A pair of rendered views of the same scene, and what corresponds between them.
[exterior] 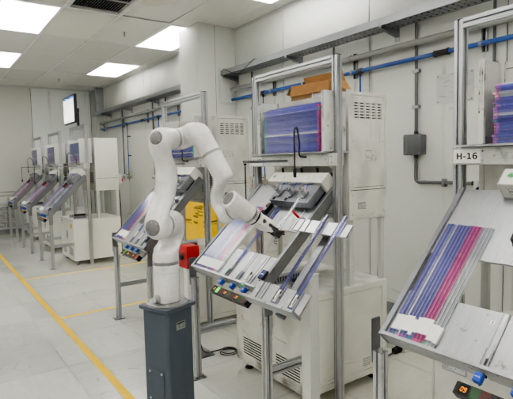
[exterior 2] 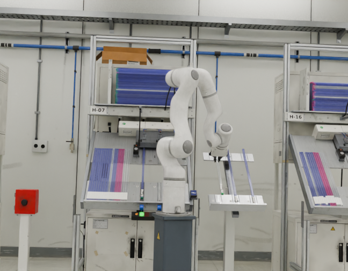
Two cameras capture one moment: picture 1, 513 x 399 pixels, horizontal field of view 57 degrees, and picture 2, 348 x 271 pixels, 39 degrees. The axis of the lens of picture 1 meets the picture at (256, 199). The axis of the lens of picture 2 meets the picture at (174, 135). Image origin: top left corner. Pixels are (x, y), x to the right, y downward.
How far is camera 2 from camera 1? 2.80 m
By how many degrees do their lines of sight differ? 58
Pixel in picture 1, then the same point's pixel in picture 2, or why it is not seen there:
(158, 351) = (181, 254)
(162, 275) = (183, 189)
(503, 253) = (336, 163)
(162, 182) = (186, 111)
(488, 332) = not seen: outside the picture
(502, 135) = (317, 107)
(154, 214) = (187, 135)
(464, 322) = (345, 194)
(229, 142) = (0, 90)
